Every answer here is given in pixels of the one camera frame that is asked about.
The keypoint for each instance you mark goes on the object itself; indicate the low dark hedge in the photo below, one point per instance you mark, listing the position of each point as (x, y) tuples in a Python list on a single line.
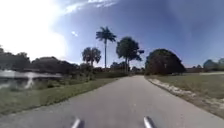
[(110, 74)]

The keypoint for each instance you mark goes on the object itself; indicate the dark broad-crowned tree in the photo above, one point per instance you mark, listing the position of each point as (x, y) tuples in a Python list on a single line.
[(128, 50)]

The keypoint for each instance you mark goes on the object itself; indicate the short palm tree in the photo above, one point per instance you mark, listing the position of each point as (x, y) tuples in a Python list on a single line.
[(91, 55)]

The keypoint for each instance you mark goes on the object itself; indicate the tall palm tree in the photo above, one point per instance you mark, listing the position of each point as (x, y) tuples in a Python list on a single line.
[(105, 40)]

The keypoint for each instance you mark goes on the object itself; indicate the grey asphalt path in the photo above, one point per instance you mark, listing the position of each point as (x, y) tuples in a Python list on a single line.
[(123, 100)]

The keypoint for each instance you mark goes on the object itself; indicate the large round dark tree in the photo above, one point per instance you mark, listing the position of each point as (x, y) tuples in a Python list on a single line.
[(163, 62)]

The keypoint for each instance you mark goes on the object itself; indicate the robot's own part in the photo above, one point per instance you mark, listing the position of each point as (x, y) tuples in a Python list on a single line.
[(76, 123), (147, 122)]

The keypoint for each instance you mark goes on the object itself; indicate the dark wood behind pond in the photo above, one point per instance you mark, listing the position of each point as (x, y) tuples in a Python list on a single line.
[(40, 64)]

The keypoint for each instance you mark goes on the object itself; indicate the grass verge beside water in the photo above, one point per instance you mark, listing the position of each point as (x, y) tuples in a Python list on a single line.
[(40, 95)]

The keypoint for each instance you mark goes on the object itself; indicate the pond water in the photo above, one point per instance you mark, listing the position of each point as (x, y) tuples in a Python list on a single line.
[(20, 75)]

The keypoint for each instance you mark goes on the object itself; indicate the grass field with sandy edge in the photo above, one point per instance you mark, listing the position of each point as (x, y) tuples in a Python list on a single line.
[(203, 85)]

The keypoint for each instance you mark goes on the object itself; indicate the distant green trees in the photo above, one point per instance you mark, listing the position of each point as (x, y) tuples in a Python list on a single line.
[(213, 64)]

